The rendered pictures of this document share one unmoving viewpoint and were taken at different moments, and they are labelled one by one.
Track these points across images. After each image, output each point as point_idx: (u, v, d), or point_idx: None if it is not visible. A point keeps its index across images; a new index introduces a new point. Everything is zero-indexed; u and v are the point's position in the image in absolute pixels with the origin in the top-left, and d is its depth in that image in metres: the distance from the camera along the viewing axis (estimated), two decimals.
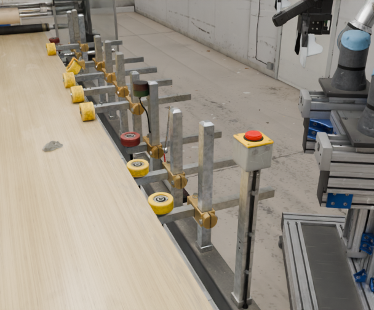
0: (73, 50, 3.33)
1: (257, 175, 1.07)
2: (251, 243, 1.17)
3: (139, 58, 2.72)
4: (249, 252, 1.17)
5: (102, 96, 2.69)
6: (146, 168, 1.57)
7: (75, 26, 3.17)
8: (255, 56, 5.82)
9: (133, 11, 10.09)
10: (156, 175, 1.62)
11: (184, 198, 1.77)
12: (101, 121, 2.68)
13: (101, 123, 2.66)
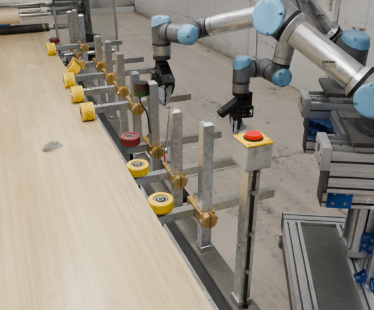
0: (73, 50, 3.33)
1: (257, 175, 1.07)
2: (251, 243, 1.17)
3: (139, 58, 2.72)
4: (249, 252, 1.17)
5: (102, 96, 2.69)
6: (146, 168, 1.57)
7: (75, 26, 3.17)
8: (255, 56, 5.82)
9: (133, 11, 10.09)
10: (156, 175, 1.62)
11: (184, 198, 1.77)
12: (101, 121, 2.68)
13: (101, 123, 2.66)
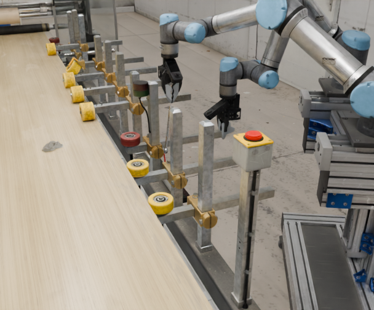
0: (73, 50, 3.33)
1: (257, 175, 1.07)
2: (251, 243, 1.17)
3: (139, 58, 2.72)
4: (249, 252, 1.17)
5: (102, 96, 2.69)
6: (146, 168, 1.57)
7: (75, 26, 3.17)
8: (255, 56, 5.82)
9: (133, 11, 10.09)
10: (156, 175, 1.62)
11: (184, 198, 1.77)
12: (101, 121, 2.68)
13: (101, 123, 2.66)
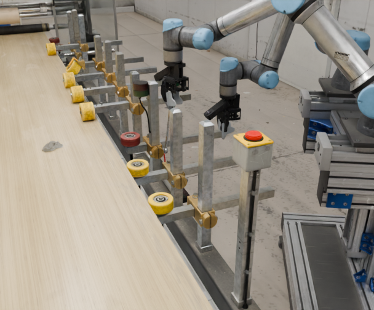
0: (73, 50, 3.33)
1: (257, 175, 1.07)
2: (251, 243, 1.17)
3: (139, 58, 2.72)
4: (249, 252, 1.17)
5: (102, 96, 2.69)
6: (146, 168, 1.57)
7: (75, 26, 3.17)
8: (255, 56, 5.82)
9: (133, 11, 10.09)
10: (156, 175, 1.62)
11: (184, 198, 1.77)
12: (101, 121, 2.68)
13: (101, 123, 2.66)
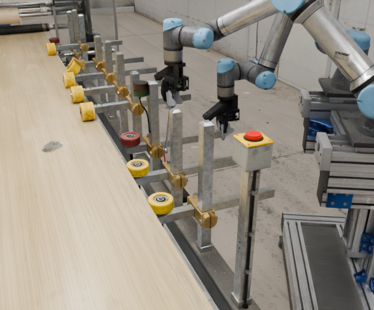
0: (73, 50, 3.33)
1: (257, 175, 1.07)
2: (251, 243, 1.17)
3: (139, 58, 2.72)
4: (249, 252, 1.17)
5: (102, 96, 2.69)
6: (146, 168, 1.57)
7: (75, 26, 3.17)
8: (255, 56, 5.82)
9: (133, 11, 10.09)
10: (156, 175, 1.62)
11: (184, 198, 1.77)
12: (101, 121, 2.68)
13: (101, 123, 2.66)
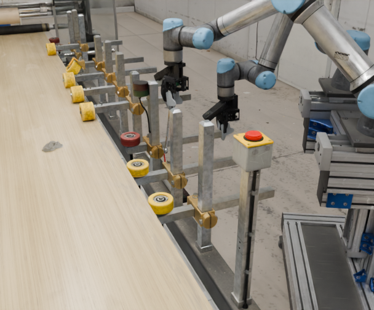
0: (73, 50, 3.33)
1: (257, 175, 1.07)
2: (251, 243, 1.17)
3: (139, 58, 2.72)
4: (249, 252, 1.17)
5: (102, 96, 2.69)
6: (146, 168, 1.57)
7: (75, 26, 3.17)
8: (255, 56, 5.82)
9: (133, 11, 10.09)
10: (156, 175, 1.62)
11: (184, 198, 1.77)
12: (101, 121, 2.68)
13: (101, 123, 2.66)
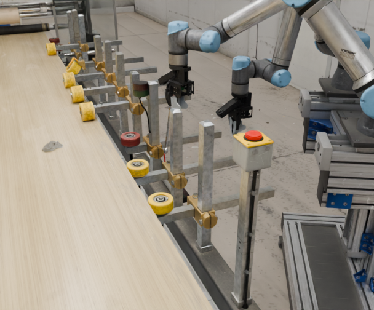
0: (73, 50, 3.33)
1: (257, 175, 1.07)
2: (251, 243, 1.17)
3: (139, 58, 2.72)
4: (249, 252, 1.17)
5: (102, 96, 2.69)
6: (146, 168, 1.57)
7: (75, 26, 3.17)
8: (255, 56, 5.82)
9: (133, 11, 10.09)
10: (156, 175, 1.62)
11: (184, 198, 1.77)
12: (101, 121, 2.68)
13: (101, 123, 2.66)
